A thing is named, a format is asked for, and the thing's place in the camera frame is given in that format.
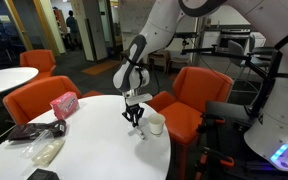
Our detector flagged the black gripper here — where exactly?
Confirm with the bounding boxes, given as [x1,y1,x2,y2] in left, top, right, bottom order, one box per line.
[121,101,145,128]

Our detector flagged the black and white marker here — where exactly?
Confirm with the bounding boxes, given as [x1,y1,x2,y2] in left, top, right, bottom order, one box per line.
[127,127,148,141]

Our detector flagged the white paper cup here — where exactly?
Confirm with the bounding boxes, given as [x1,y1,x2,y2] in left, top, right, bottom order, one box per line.
[147,113,167,136]

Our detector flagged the orange armchair beside robot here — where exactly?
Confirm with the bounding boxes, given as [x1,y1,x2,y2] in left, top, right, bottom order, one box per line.
[147,65,234,180]

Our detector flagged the orange floor mat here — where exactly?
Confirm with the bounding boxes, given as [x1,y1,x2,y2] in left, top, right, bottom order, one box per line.
[81,59,120,77]

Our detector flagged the wooden stool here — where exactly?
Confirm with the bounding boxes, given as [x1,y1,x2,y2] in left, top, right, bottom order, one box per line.
[147,49,172,73]
[168,54,194,73]

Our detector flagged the pink box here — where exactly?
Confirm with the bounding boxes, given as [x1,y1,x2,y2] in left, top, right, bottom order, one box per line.
[49,91,80,120]

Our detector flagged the black robot stand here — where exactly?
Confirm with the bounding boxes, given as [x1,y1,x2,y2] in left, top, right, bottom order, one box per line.
[193,99,288,180]

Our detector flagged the dark brown bag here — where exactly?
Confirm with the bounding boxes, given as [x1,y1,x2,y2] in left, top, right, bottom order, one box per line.
[7,119,67,141]

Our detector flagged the whiteboard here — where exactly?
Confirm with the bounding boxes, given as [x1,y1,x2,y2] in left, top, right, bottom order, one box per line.
[118,0,153,34]

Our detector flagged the clear plastic bag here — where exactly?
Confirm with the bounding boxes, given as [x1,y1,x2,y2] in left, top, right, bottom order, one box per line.
[19,129,56,160]

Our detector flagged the person in dark top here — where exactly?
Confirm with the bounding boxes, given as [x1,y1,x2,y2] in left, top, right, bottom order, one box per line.
[65,9,82,50]

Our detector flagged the flat black object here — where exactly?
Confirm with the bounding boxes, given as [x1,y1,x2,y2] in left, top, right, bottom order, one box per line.
[26,168,61,180]

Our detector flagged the grey office chair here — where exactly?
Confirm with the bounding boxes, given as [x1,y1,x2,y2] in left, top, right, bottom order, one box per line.
[227,39,252,69]

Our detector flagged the steel oven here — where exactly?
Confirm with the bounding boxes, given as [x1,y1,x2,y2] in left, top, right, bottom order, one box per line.
[218,28,252,49]

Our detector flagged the white round side table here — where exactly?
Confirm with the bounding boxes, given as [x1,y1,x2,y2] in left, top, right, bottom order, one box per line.
[0,66,40,111]

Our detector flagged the orange handled clamp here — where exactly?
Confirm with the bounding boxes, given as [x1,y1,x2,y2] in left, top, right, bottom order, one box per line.
[193,146,236,180]
[197,113,227,134]

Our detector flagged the black camera boom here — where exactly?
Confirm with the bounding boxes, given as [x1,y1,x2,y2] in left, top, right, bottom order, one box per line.
[174,31,283,118]

